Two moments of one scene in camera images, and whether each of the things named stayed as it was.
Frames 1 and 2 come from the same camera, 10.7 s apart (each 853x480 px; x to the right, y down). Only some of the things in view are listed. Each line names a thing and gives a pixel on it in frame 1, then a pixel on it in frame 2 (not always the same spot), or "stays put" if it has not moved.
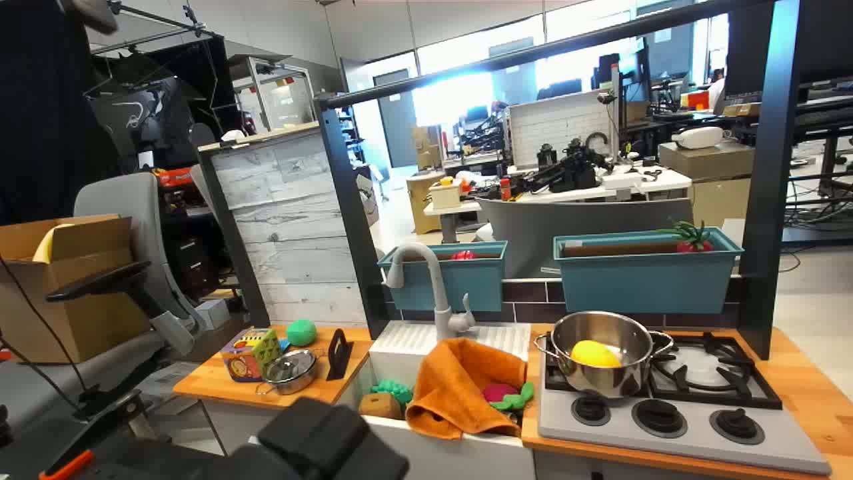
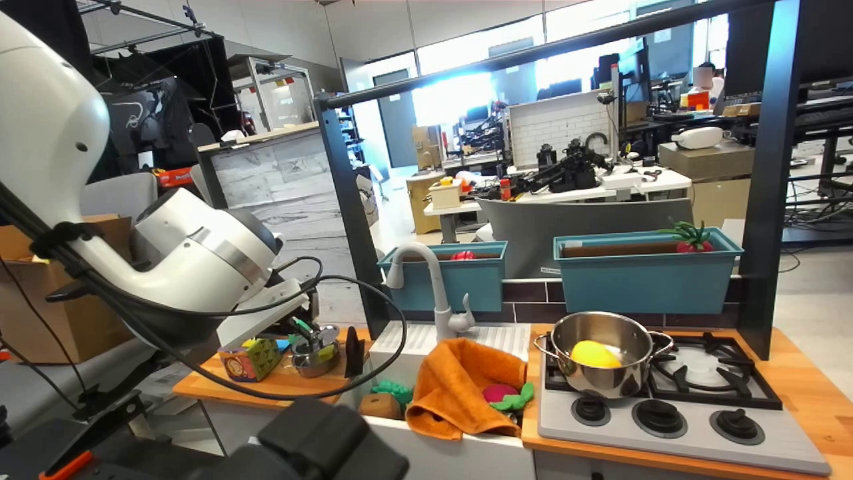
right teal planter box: (645, 274) stays put
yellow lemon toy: (597, 355) stays put
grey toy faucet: (445, 320) stays put
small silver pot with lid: (291, 368) to (321, 352)
